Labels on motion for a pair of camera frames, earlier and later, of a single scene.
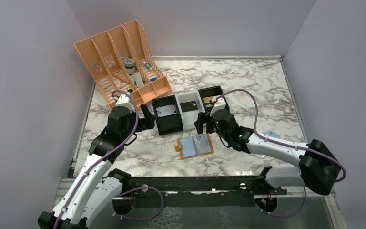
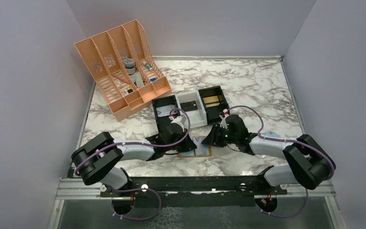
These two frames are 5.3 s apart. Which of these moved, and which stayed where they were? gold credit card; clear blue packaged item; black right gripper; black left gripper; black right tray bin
Moved: black right gripper; black left gripper
Stayed: black right tray bin; gold credit card; clear blue packaged item
